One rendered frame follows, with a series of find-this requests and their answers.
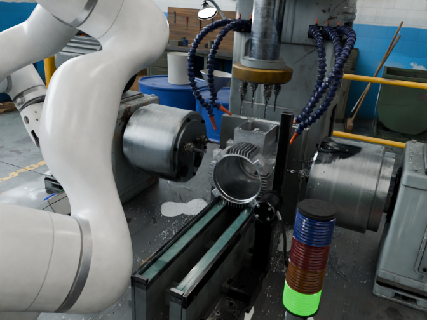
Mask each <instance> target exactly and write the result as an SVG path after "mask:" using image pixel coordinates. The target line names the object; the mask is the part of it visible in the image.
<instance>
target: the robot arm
mask: <svg viewBox="0 0 427 320"><path fill-rule="evenodd" d="M35 1H36V2H37V3H38V4H37V6H36V7H35V9H34V11H33V12H32V14H31V15H30V17H29V18H28V19H27V20H26V21H25V22H24V23H21V24H19V25H16V26H14V27H12V28H9V29H7V30H5V31H3V32H0V93H7V94H8V95H9V96H10V98H11V99H12V101H13V103H14V104H15V106H16V108H17V109H18V111H21V113H20V114H21V117H22V120H23V122H24V125H25V127H26V129H27V131H28V133H29V135H30V137H31V138H32V141H33V142H34V143H35V145H36V146H37V147H38V148H40V150H41V153H42V156H43V159H44V161H45V163H46V165H47V167H48V169H49V170H50V171H51V173H52V174H53V176H54V177H55V178H56V179H57V180H58V182H59V183H60V184H61V186H62V187H63V188H64V190H65V192H66V194H67V196H68V198H69V202H70V205H71V215H70V216H67V215H62V214H58V213H52V212H49V211H43V210H38V209H34V208H28V207H25V206H19V205H14V204H6V203H0V320H36V319H37V318H38V317H39V315H40V313H41V312H44V313H63V314H90V313H94V312H99V311H101V310H104V309H106V308H108V307H110V306H111V305H113V304H114V303H116V302H117V301H118V300H119V298H120V297H121V296H122V294H123V293H124V292H125V290H126V288H127V286H128V283H129V281H130V277H131V274H132V267H133V250H132V242H131V237H130V232H129V229H128V224H127V221H126V217H125V214H124V211H123V207H122V205H121V201H120V198H119V194H118V190H117V188H116V183H115V180H114V174H113V170H112V141H113V136H114V130H115V127H116V121H117V117H118V110H119V105H120V101H121V96H122V94H123V90H124V88H125V86H126V84H127V82H128V81H129V80H130V79H131V77H132V76H134V75H135V74H136V73H138V72H140V71H141V70H142V69H145V68H146V67H148V66H150V65H151V64H152V63H154V62H155V61H156V60H157V59H159V58H160V56H161V55H162V54H163V52H164V51H165V49H166V46H167V44H168V39H169V26H168V22H167V19H166V16H165V14H164V13H163V11H162V10H161V8H160V7H159V6H158V5H157V4H156V3H154V2H153V1H152V0H35ZM79 30H81V31H83V32H85V33H86V34H88V35H90V36H92V37H94V38H95V39H97V40H98V41H99V42H100V43H101V45H102V48H103V50H102V51H98V52H94V53H89V54H85V55H80V56H78V57H74V58H72V59H70V60H68V61H66V62H65V63H63V64H62V65H61V66H60V67H59V68H58V69H57V70H56V71H55V73H54V74H53V76H52V78H51V80H50V83H49V85H48V89H47V87H46V86H45V84H44V82H43V80H42V79H41V77H40V76H39V74H38V73H37V70H36V69H35V67H34V66H33V63H36V62H38V61H41V60H44V59H46V58H50V57H52V56H53V55H56V54H57V53H59V52H60V51H61V50H62V49H63V48H64V47H65V46H66V45H67V44H68V42H69V41H70V40H71V39H72V38H73V37H74V36H75V35H76V34H77V32H78V31H79Z"/></svg>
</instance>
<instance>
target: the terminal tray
mask: <svg viewBox="0 0 427 320"><path fill-rule="evenodd" d="M276 128H277V125H274V124H268V123H261V122H257V121H251V120H248V121H246V122H244V123H243V124H241V125H239V126H238V127H237V128H235V129H234V142H233V145H234V144H236V143H240V142H241V143H242V142H243V143H245V142H246V144H247V143H249V145H250V144H251V143H252V145H253V144H254V147H255V146H256V145H257V148H259V147H260V150H259V152H260V153H261V154H262V155H264V156H265V154H266V153H268V152H269V151H270V150H271V149H272V148H273V147H274V144H275V140H276Z"/></svg>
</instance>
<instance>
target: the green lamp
mask: <svg viewBox="0 0 427 320"><path fill-rule="evenodd" d="M321 292H322V291H320V292H318V293H316V294H313V295H305V294H302V293H298V292H296V291H294V290H293V289H292V288H290V287H289V286H288V284H287V282H286V279H285V287H284V291H283V304H284V306H286V308H287V309H288V310H289V311H291V312H293V313H294V314H298V315H302V316H308V315H312V314H314V313H315V312H316V311H317V308H318V305H319V301H320V295H321Z"/></svg>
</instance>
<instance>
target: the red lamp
mask: <svg viewBox="0 0 427 320"><path fill-rule="evenodd" d="M331 243H332V242H331ZM331 243H330V244H329V245H327V246H323V247H313V246H308V245H306V244H303V243H301V242H300V241H298V240H297V239H296V238H295V237H294V235H293V236H292V244H291V247H290V255H289V259H290V261H291V262H292V263H293V264H294V265H295V266H296V267H298V268H300V269H303V270H307V271H313V272H315V271H320V270H323V269H324V268H326V266H327V262H328V257H329V252H330V246H331Z"/></svg>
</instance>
